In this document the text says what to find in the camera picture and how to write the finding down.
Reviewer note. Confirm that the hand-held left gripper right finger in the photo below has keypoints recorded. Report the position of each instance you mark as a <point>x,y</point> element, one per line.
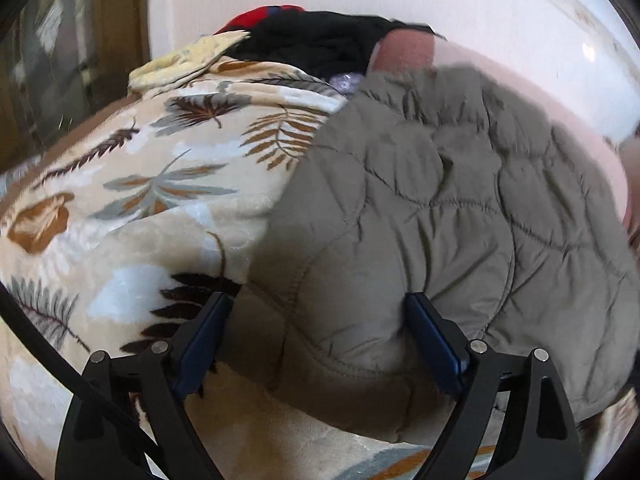
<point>435,345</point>

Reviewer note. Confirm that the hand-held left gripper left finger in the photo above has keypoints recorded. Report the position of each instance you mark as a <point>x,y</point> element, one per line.
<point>202,350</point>

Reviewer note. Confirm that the grey quilted hooded jacket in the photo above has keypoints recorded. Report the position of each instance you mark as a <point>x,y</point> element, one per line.
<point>425,210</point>

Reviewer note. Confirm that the leaf print blanket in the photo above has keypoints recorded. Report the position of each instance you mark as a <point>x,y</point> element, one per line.
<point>150,185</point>

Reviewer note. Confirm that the pink bolster pillow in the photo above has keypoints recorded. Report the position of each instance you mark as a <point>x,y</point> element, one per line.
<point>550,105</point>

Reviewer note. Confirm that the clear plastic wrapper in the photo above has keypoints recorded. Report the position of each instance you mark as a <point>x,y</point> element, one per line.
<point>345,82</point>

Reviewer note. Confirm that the pale yellow cloth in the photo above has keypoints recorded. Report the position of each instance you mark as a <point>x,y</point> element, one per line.
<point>185,60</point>

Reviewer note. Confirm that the black garment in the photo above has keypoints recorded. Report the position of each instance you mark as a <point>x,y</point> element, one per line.
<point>320,40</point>

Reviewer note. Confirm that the wooden cabinet with glass door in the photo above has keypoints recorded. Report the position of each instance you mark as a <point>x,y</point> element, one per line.
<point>65,50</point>

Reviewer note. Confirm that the red garment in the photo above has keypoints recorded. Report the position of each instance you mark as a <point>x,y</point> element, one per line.
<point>255,17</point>

